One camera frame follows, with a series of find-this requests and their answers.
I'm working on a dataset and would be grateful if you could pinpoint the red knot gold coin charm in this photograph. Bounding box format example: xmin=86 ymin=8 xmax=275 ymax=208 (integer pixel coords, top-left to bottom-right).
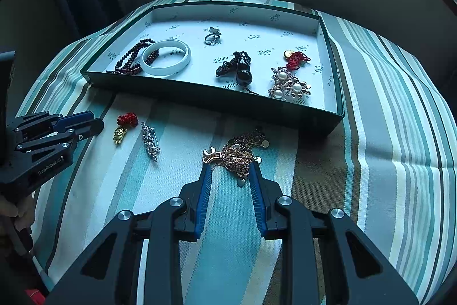
xmin=282 ymin=49 xmax=312 ymax=71

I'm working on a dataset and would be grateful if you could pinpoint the silver rhinestone brooch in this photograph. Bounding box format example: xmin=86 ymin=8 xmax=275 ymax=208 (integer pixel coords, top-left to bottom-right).
xmin=141 ymin=122 xmax=159 ymax=163

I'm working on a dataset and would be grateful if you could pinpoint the red knot gold figure charm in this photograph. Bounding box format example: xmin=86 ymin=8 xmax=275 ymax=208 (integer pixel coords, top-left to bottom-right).
xmin=113 ymin=112 xmax=139 ymax=145

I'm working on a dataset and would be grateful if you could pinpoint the dark green printed-lining tray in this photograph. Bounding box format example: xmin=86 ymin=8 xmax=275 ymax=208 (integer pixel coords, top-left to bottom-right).
xmin=79 ymin=2 xmax=346 ymax=138

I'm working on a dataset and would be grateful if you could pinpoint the dark red bead necklace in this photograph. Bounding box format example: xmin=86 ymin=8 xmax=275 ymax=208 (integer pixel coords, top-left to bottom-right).
xmin=106 ymin=38 xmax=159 ymax=75

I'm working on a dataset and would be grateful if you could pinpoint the red cloth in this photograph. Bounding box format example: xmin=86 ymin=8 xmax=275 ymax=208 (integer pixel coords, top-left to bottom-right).
xmin=24 ymin=287 xmax=47 ymax=305

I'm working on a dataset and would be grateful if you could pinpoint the silver butterfly ring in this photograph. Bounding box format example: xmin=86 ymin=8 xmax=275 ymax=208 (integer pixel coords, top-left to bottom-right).
xmin=204 ymin=27 xmax=222 ymax=45

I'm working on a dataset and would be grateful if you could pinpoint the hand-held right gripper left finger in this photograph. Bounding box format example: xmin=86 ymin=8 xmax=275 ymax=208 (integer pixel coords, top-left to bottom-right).
xmin=45 ymin=164 xmax=215 ymax=305

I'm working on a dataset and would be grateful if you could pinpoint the person's left hand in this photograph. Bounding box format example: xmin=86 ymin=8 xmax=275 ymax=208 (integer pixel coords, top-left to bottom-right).
xmin=0 ymin=196 xmax=36 ymax=232

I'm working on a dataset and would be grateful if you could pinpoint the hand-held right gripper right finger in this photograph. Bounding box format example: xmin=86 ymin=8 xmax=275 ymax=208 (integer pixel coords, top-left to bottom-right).
xmin=249 ymin=162 xmax=420 ymax=305

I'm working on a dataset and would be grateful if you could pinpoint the teal striped tablecloth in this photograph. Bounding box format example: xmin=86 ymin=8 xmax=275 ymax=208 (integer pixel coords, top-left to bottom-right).
xmin=16 ymin=0 xmax=457 ymax=305

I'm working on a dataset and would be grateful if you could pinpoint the black knot gourd pendant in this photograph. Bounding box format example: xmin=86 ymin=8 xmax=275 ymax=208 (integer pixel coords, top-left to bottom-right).
xmin=215 ymin=51 xmax=259 ymax=95

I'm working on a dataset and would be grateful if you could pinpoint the white jade bangle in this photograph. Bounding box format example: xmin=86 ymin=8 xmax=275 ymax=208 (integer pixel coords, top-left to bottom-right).
xmin=141 ymin=39 xmax=192 ymax=78

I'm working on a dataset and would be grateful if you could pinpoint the gold chain necklace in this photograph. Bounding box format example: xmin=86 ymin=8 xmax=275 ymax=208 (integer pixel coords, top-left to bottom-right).
xmin=202 ymin=128 xmax=271 ymax=188

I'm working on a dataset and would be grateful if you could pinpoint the pearl flower brooch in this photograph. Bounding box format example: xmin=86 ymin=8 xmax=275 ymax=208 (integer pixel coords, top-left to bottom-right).
xmin=268 ymin=67 xmax=312 ymax=101

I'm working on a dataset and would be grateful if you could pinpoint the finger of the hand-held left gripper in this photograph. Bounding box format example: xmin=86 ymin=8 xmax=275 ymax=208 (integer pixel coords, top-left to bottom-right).
xmin=12 ymin=111 xmax=97 ymax=134
xmin=16 ymin=118 xmax=105 ymax=155

